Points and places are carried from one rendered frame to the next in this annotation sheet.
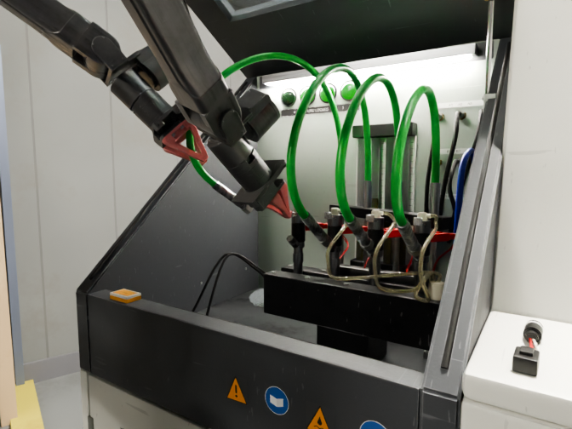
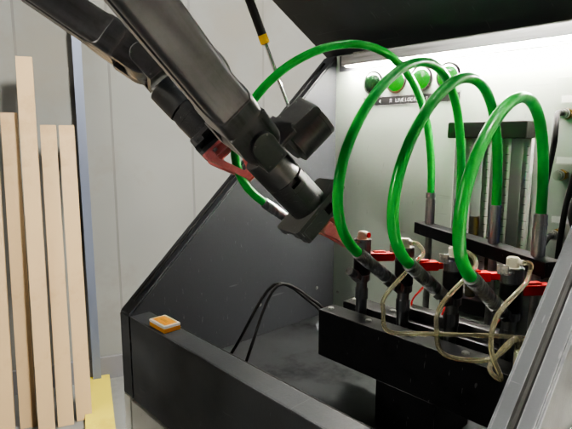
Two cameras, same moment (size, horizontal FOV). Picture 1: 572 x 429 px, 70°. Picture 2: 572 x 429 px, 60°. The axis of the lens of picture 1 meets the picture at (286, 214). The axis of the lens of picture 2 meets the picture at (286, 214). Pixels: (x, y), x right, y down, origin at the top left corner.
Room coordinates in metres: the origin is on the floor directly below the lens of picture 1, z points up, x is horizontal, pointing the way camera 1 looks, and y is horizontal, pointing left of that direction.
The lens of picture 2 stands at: (0.01, -0.10, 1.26)
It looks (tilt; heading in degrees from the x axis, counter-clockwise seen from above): 9 degrees down; 14
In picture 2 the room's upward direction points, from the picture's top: straight up
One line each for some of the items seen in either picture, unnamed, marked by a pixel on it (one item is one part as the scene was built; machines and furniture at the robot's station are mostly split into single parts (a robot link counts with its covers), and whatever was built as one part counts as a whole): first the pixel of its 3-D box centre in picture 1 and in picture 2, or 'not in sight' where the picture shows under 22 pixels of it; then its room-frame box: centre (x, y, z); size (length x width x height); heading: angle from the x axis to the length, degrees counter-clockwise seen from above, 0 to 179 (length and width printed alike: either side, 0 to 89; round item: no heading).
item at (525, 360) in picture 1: (529, 343); not in sight; (0.43, -0.27, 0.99); 0.12 x 0.02 x 0.02; 145
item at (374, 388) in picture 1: (218, 373); (248, 427); (0.60, 0.11, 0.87); 0.62 x 0.04 x 0.16; 57
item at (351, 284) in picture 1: (352, 318); (422, 376); (0.73, -0.13, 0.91); 0.34 x 0.10 x 0.15; 57
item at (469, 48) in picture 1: (355, 67); (455, 46); (1.02, -0.17, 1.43); 0.54 x 0.03 x 0.02; 57
